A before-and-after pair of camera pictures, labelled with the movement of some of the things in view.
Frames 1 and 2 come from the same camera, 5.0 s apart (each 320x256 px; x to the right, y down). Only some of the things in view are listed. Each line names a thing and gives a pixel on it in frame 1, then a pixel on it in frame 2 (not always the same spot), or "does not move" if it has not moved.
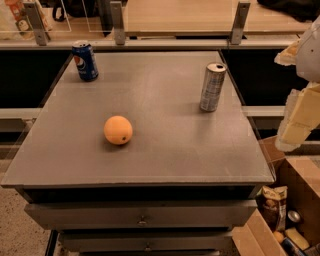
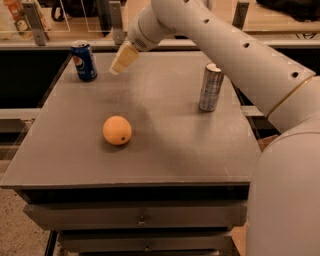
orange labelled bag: [17, 7] does not move
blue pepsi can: [86, 63] does not move
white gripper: [310, 57] → [140, 34]
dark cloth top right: [301, 10] does not move
